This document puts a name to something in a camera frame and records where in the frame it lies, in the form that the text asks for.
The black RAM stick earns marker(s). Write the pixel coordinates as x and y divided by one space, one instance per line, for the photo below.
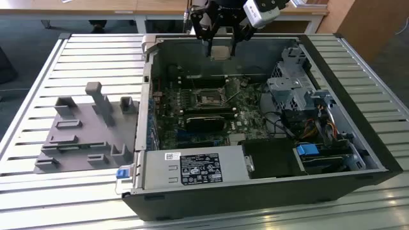
208 112

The wooden desk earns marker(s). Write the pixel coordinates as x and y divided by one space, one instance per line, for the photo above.
80 6
160 7

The green motherboard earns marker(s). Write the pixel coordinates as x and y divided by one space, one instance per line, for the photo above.
249 115

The black graphics card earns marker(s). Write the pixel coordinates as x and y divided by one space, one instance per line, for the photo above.
204 124

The metal locking lever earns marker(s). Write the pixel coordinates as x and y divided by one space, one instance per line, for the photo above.
193 83
213 105

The grey parts rack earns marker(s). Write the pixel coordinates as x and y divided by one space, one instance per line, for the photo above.
85 134

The dark shoes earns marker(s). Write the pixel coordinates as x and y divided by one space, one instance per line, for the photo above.
97 26

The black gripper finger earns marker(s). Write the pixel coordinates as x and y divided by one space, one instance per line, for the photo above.
201 24
244 26

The blue disk carrier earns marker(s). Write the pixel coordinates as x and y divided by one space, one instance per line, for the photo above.
307 150

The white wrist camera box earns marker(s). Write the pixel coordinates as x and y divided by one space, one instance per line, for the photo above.
259 14

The green RAM stick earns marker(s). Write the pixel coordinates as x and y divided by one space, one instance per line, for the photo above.
84 145

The silver chip heatsink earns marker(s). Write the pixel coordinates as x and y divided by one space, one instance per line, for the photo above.
237 139

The silver drive cage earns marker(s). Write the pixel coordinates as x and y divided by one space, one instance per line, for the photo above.
288 91

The wooden cabinet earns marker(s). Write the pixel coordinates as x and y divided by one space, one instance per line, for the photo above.
377 24

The white paper tray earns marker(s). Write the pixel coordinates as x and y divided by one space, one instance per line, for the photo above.
299 2

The black PC case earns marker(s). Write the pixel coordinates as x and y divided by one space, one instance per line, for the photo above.
224 206

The CPU socket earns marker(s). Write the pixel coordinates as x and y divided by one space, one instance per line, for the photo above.
212 101

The silver power supply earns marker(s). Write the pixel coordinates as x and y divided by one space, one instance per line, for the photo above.
160 167

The blue case latch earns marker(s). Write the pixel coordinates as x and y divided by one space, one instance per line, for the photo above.
124 173

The silver CPU plate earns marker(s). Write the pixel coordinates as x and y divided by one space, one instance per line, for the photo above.
221 52

